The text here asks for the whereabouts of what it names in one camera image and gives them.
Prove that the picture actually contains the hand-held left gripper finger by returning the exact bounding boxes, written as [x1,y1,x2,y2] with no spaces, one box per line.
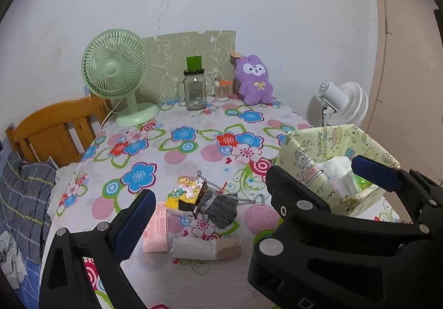
[39,189,156,309]

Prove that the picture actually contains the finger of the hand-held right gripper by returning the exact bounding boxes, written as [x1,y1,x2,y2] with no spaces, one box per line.
[351,155,443,223]
[248,166,433,292]

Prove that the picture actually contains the orange green tissue pack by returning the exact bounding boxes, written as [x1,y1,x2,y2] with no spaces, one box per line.
[355,174,376,192]

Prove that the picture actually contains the pink packet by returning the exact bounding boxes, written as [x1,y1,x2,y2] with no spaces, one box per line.
[143,202,168,253]

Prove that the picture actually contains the white tissue pack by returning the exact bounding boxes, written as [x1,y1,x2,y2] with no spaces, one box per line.
[315,156,359,197]

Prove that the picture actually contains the yellow printed paper box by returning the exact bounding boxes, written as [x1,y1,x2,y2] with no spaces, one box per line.
[275,124,402,218]

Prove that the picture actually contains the yellow cartoon tissue pack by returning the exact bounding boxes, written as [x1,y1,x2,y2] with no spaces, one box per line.
[164,176,210,218]

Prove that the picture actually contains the white beige bandage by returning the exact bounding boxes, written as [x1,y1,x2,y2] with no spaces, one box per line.
[169,236,243,260]

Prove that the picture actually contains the grey drawstring pouch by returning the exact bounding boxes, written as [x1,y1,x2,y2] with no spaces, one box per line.
[195,171,265,229]

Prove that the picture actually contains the floral tablecloth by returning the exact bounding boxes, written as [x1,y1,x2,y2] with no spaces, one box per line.
[40,96,400,309]

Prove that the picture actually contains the white standing fan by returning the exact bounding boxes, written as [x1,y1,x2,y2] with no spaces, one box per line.
[316,80,369,128]

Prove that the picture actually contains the beige door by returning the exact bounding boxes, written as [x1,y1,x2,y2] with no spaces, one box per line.
[367,0,443,192]

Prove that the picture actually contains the plaid blanket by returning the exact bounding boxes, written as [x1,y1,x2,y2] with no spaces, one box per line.
[0,150,58,264]

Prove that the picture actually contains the purple plush bunny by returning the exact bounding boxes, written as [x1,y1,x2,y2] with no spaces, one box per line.
[230,53,275,105]

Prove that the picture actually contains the clear cotton swab container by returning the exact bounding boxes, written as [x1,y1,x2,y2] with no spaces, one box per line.
[213,79,233,102]

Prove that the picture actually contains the white crumpled cloth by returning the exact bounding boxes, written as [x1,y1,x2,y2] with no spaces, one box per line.
[0,231,28,290]

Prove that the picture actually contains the glass jar with green lid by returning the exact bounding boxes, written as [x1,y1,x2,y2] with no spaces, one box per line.
[176,56,212,111]

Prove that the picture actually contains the green desk fan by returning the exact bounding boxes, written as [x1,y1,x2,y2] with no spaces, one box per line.
[81,29,160,127]

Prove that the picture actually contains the green patterned board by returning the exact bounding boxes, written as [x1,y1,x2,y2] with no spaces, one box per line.
[141,30,236,104]

